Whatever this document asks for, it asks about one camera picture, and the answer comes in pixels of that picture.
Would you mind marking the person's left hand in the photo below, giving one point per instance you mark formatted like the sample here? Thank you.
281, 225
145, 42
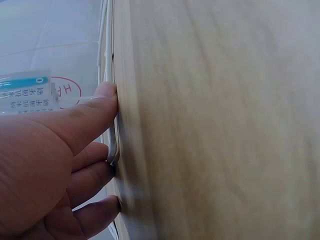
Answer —
37, 170

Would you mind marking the hanging blue toothbrush packet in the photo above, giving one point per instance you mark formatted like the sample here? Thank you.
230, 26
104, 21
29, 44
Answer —
25, 95

